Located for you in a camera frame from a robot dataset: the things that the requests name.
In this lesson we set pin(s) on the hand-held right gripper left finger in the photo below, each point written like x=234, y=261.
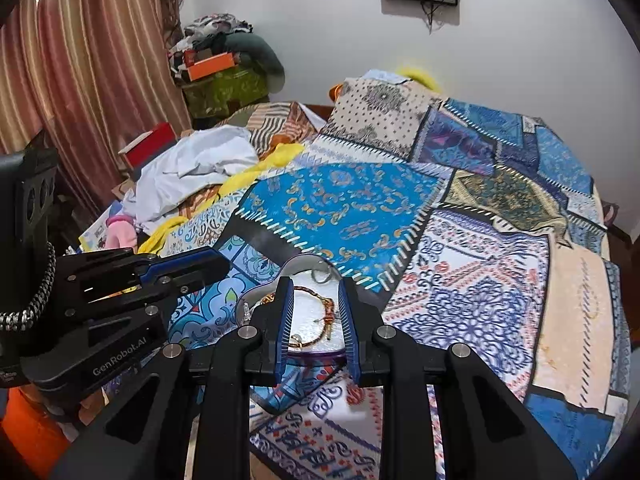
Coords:
x=285, y=310

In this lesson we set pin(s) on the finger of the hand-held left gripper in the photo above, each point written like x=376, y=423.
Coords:
x=195, y=260
x=150, y=292

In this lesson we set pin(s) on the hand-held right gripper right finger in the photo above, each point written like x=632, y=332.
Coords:
x=347, y=315

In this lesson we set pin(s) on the purple heart-shaped box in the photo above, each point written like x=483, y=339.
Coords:
x=315, y=310

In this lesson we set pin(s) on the pink plush toy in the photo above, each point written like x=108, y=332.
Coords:
x=120, y=232

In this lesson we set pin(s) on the printed paper sheet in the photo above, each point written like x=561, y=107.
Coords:
x=97, y=232

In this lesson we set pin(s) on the yellow cloth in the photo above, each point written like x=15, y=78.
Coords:
x=240, y=180

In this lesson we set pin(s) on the white cloth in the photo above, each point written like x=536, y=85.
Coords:
x=195, y=165

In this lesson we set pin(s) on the orange cloth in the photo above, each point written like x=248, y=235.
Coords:
x=27, y=425

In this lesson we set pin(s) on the red box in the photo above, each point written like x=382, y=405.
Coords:
x=150, y=145

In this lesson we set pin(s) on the patchwork printed blanket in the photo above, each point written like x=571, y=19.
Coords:
x=475, y=235

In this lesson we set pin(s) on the orange striped blanket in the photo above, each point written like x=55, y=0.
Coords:
x=272, y=122

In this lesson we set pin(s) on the green patterned bag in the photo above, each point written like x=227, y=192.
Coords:
x=225, y=92

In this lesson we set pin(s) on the orange box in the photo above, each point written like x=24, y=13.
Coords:
x=210, y=66

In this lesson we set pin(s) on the grey cushion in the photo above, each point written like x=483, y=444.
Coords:
x=260, y=60

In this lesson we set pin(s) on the orange cushion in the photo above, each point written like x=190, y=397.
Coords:
x=336, y=92

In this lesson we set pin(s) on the striped brown curtain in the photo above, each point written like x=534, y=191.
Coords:
x=85, y=70

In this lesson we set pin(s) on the pile of clothes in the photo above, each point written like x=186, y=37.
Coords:
x=210, y=35

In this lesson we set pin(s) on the yellow plush item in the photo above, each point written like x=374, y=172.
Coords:
x=417, y=74

